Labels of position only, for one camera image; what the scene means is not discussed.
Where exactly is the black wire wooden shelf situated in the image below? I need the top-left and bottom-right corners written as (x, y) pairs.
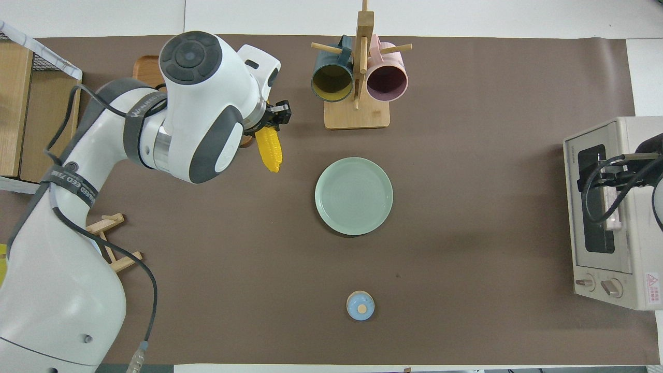
top-left (0, 31), bottom-right (83, 182)

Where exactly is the pink mug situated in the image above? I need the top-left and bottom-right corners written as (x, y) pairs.
top-left (365, 35), bottom-right (409, 103)

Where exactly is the yellow corn cob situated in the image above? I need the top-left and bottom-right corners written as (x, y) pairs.
top-left (255, 126), bottom-right (283, 173)

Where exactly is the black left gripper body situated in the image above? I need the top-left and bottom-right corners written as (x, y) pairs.
top-left (242, 103), bottom-right (279, 139)

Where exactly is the pale green plate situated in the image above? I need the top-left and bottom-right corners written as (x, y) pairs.
top-left (315, 157), bottom-right (394, 236)

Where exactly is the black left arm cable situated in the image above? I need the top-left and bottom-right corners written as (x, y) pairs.
top-left (44, 83), bottom-right (158, 373)

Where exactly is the wooden mug rack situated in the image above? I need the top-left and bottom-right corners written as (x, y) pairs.
top-left (311, 0), bottom-right (413, 130)

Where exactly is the wooden plate rack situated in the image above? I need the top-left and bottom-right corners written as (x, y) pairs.
top-left (85, 212), bottom-right (143, 274)

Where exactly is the small blue call bell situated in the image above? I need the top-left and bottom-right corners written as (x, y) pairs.
top-left (346, 291), bottom-right (375, 321)

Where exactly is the wooden serving tray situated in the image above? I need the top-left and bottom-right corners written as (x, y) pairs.
top-left (133, 55), bottom-right (255, 148)

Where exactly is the white toaster oven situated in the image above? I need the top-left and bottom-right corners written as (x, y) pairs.
top-left (564, 117), bottom-right (663, 311)

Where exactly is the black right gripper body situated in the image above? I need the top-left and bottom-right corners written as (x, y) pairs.
top-left (627, 134), bottom-right (663, 186)

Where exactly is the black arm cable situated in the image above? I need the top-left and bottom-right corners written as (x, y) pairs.
top-left (44, 83), bottom-right (158, 373)
top-left (580, 154), bottom-right (663, 225)

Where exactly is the dark blue mug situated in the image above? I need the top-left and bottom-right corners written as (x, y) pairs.
top-left (311, 35), bottom-right (355, 103)

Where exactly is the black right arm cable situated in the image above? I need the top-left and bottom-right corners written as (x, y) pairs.
top-left (580, 154), bottom-right (663, 225)

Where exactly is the brown table mat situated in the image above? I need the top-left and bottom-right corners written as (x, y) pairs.
top-left (0, 35), bottom-right (635, 366)

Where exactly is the white checked cloth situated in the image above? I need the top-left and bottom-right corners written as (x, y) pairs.
top-left (0, 20), bottom-right (83, 81)

